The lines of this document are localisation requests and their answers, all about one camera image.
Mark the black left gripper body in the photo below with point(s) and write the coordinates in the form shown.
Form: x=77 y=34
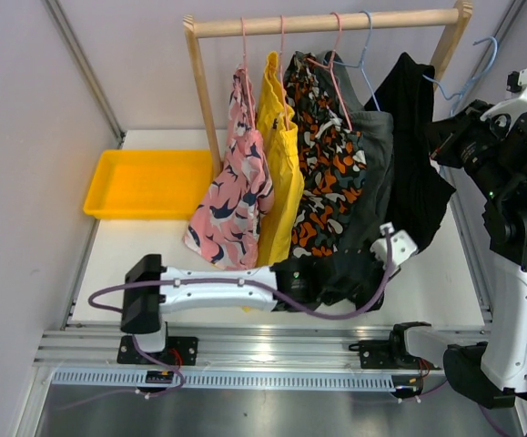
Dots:
x=370 y=288

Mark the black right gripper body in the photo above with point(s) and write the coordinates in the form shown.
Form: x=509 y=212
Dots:
x=472 y=145

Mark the black shorts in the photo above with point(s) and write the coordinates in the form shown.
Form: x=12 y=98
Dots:
x=419 y=194

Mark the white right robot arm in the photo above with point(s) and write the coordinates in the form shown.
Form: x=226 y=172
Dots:
x=491 y=373

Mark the yellow shorts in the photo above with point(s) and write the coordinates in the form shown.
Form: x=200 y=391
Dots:
x=275 y=183

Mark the grey shorts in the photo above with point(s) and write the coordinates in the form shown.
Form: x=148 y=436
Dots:
x=369 y=212

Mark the orange camouflage shorts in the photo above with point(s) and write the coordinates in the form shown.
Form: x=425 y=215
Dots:
x=331 y=159

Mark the pink patterned shorts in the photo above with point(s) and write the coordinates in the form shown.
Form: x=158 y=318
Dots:
x=217 y=229

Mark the pink hanger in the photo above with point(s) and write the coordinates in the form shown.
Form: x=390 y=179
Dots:
x=281 y=72
x=248 y=84
x=328 y=66

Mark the pink hanger leftmost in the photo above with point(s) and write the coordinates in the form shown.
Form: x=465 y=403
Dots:
x=248 y=84

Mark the yellow plastic tray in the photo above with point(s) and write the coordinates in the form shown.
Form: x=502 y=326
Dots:
x=149 y=184

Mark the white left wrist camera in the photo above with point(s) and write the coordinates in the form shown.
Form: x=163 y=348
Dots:
x=393 y=248

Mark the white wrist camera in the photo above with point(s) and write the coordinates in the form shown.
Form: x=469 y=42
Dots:
x=393 y=248
x=524 y=91

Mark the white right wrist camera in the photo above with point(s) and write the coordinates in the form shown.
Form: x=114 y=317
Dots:
x=524 y=91

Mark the aluminium corner post right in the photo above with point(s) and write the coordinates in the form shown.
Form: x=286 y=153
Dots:
x=508 y=19

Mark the aluminium corner post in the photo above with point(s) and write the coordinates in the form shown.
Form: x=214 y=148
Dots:
x=83 y=66
x=508 y=19

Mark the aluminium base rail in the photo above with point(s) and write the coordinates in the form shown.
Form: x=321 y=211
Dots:
x=263 y=358

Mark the aluminium corner post left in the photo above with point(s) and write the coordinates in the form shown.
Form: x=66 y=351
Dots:
x=83 y=66

